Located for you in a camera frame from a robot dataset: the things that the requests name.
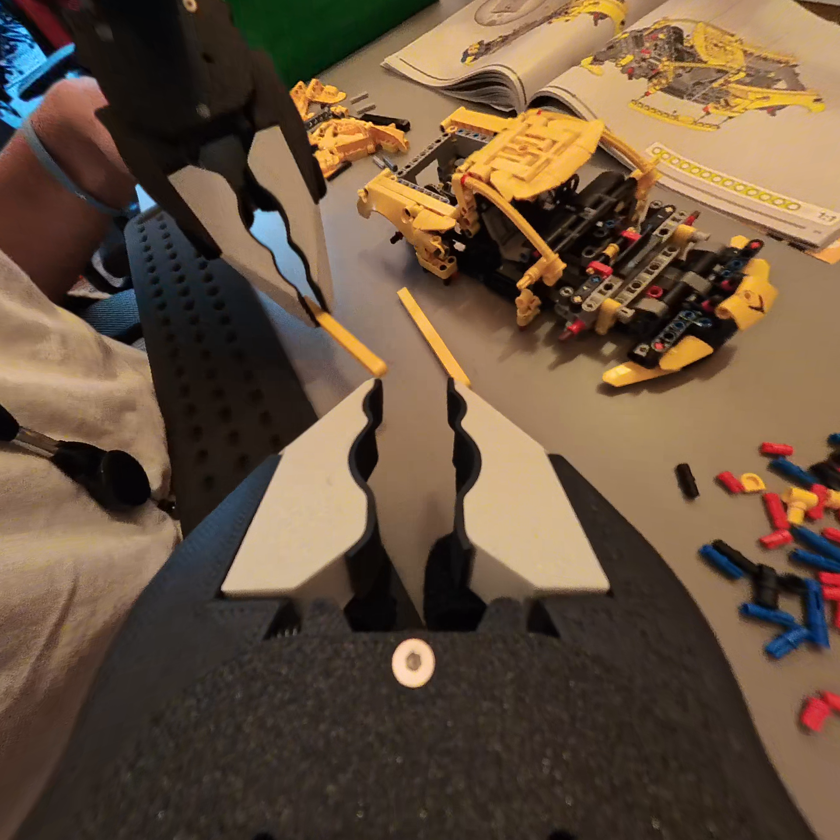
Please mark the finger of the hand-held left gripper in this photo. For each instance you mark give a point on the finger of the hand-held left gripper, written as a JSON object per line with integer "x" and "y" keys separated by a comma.
{"x": 289, "y": 190}
{"x": 229, "y": 223}

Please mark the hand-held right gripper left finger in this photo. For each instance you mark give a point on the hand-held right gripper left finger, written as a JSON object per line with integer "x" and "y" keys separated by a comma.
{"x": 295, "y": 525}

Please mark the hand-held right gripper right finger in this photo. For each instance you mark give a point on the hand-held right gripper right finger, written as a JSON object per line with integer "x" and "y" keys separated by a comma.
{"x": 531, "y": 525}

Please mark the long yellow brick beam assembly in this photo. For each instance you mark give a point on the long yellow brick beam assembly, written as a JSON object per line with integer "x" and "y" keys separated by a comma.
{"x": 351, "y": 344}

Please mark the long yellow brick beam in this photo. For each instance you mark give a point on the long yellow brick beam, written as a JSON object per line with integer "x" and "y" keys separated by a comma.
{"x": 433, "y": 334}

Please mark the yellow black brick car model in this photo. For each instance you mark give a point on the yellow black brick car model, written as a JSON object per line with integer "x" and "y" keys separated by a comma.
{"x": 525, "y": 151}

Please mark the person's left forearm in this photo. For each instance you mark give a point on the person's left forearm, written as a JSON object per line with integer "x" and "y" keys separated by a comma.
{"x": 52, "y": 197}

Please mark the grey desk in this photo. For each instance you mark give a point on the grey desk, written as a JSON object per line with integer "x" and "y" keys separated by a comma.
{"x": 590, "y": 426}

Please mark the pile of yellow brick parts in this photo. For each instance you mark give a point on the pile of yellow brick parts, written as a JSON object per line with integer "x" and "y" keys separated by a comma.
{"x": 348, "y": 138}

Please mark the green storage bin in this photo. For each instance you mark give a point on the green storage bin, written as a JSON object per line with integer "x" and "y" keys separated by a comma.
{"x": 315, "y": 33}

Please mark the light blue wristband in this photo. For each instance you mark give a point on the light blue wristband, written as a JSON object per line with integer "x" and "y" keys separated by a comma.
{"x": 65, "y": 184}

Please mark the black brick pin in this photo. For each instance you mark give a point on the black brick pin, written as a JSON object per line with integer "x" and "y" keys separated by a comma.
{"x": 688, "y": 480}

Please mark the light grey garment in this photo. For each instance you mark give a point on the light grey garment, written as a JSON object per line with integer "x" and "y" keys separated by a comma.
{"x": 65, "y": 590}

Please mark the pile of small brick pins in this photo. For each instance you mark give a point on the pile of small brick pins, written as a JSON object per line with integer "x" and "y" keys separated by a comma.
{"x": 814, "y": 544}

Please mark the open instruction booklet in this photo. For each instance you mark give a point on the open instruction booklet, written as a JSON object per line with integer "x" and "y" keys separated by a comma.
{"x": 722, "y": 151}

